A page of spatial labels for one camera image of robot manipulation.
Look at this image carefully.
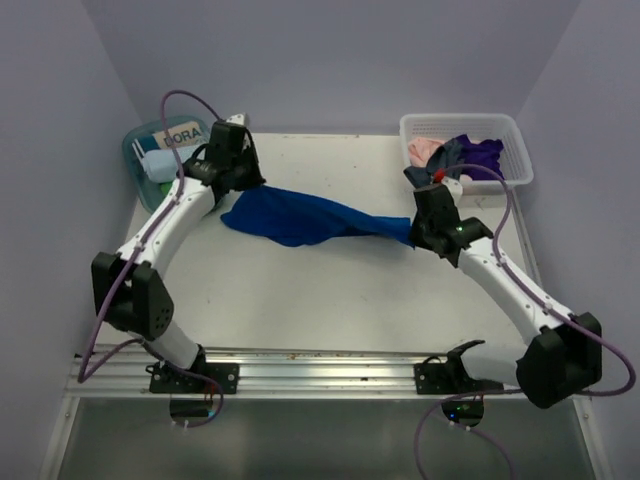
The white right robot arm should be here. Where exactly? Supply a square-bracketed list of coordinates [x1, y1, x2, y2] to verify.
[409, 183, 602, 409]

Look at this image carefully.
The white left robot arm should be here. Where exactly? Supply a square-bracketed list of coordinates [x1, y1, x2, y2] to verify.
[91, 121, 265, 393]

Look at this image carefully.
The beige DORA towel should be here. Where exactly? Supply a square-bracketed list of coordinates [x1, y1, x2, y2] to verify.
[152, 120, 208, 149]

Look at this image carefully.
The light blue rolled towel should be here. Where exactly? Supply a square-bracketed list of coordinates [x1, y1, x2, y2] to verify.
[140, 149, 178, 184]

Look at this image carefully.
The green rolled towel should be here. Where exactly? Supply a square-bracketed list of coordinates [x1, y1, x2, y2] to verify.
[159, 182, 172, 197]

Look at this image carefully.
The dark grey towel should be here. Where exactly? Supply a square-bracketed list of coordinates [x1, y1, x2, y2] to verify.
[403, 139, 462, 188]

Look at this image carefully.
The pink towel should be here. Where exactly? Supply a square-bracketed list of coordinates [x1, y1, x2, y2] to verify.
[407, 137, 444, 168]

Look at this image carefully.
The teal plastic bin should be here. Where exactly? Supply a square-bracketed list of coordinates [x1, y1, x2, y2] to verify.
[122, 115, 210, 213]

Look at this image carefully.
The teal white striped towel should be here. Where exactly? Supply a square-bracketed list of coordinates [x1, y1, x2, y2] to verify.
[132, 135, 160, 162]

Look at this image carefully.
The purple towel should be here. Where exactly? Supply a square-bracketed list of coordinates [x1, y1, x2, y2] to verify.
[454, 135, 505, 179]

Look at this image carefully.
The white plastic basket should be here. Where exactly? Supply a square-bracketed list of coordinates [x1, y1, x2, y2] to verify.
[399, 114, 534, 195]

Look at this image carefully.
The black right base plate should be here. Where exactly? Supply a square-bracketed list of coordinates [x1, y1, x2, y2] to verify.
[413, 356, 504, 395]

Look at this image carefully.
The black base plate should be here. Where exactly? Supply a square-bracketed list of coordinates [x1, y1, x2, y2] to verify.
[145, 362, 240, 394]
[413, 356, 504, 395]

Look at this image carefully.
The aluminium mounting rail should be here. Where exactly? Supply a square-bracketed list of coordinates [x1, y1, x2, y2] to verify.
[64, 349, 594, 399]

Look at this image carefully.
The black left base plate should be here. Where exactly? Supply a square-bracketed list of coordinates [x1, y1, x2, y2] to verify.
[145, 362, 240, 394]

